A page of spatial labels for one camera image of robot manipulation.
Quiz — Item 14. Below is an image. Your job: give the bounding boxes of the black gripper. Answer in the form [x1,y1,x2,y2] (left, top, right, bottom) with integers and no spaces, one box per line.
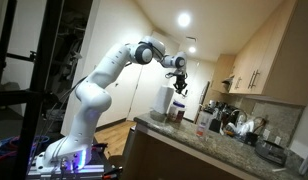
[173,71,189,98]

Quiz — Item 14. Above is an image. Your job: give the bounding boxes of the aluminium robot base platform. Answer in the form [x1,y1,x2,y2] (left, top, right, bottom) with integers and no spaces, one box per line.
[25,151,124,180]

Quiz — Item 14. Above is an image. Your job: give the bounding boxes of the clear jar with blue lid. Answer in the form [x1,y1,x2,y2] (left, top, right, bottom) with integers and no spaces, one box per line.
[167,101,187,124]

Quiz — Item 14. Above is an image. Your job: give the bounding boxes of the white paper towel roll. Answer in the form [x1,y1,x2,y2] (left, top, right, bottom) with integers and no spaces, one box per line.
[152,85,175,115]

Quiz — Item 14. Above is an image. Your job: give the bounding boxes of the clear bottle with orange label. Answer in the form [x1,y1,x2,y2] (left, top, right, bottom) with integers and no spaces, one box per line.
[195,110,214,139]

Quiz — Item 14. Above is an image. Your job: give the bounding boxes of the white door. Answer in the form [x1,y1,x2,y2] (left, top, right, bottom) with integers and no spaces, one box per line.
[127,31,180,122]

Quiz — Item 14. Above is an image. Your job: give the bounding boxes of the black box on counter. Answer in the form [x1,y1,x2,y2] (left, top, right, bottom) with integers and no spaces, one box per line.
[208,118,223,134]

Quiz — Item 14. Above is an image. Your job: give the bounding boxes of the range hood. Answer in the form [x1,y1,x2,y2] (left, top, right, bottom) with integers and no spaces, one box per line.
[221,75,235,87]

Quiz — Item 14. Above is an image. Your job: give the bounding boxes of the granite topped kitchen counter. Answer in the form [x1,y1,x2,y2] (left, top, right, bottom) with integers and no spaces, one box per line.
[122,111,308,180]

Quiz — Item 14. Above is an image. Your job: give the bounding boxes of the curved kitchen faucet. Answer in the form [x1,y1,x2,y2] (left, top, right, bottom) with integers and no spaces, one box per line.
[228,108,249,126]

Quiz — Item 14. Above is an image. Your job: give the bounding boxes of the large round ceiling light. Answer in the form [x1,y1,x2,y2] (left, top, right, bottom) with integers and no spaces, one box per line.
[176,12,192,29]

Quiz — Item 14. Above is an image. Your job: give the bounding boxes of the black cup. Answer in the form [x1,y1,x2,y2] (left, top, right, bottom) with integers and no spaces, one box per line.
[245,132,259,147]

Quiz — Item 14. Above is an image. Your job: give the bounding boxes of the orange clamp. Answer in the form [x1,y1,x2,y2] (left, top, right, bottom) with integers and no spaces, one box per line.
[101,167,124,180]

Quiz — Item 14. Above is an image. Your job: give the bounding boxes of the black frying pan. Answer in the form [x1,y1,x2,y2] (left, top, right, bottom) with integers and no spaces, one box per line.
[254,139,289,168]

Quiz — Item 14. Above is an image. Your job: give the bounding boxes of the white wall outlet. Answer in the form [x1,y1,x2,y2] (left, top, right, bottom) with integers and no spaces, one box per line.
[262,128,271,141]

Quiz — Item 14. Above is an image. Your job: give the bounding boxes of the wooden wall cabinets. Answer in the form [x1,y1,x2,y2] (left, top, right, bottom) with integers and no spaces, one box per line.
[210,0,308,107]

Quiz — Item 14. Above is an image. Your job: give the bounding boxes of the black metal frame stand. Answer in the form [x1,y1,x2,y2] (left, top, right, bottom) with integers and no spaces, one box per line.
[0,0,66,180]

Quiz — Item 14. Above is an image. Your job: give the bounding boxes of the blue cable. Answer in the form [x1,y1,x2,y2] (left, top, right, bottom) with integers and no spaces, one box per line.
[0,134,50,162]

